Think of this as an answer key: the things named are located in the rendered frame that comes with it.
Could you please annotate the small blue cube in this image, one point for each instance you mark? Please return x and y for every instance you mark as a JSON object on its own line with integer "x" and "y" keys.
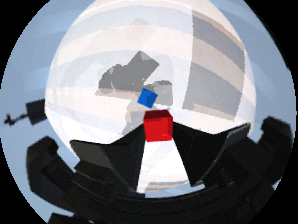
{"x": 147, "y": 98}

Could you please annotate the red cube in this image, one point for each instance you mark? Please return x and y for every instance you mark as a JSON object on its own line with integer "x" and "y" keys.
{"x": 158, "y": 126}

